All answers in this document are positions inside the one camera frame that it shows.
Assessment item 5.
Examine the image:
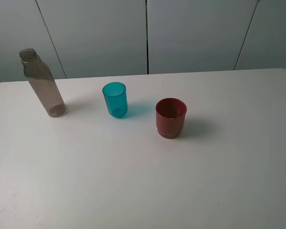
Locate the translucent teal plastic cup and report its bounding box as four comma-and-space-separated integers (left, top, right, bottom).
102, 82, 128, 118

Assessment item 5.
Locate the clear smoky plastic bottle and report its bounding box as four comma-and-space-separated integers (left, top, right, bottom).
19, 48, 67, 118

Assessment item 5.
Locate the red plastic cup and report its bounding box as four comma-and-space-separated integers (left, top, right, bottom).
155, 98, 187, 139

